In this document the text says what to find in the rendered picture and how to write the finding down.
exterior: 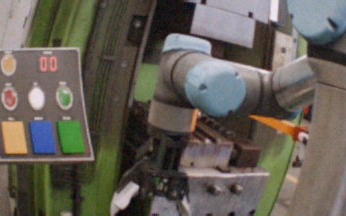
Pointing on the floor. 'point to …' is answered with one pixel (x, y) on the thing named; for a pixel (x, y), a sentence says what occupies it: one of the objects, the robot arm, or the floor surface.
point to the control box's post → (22, 189)
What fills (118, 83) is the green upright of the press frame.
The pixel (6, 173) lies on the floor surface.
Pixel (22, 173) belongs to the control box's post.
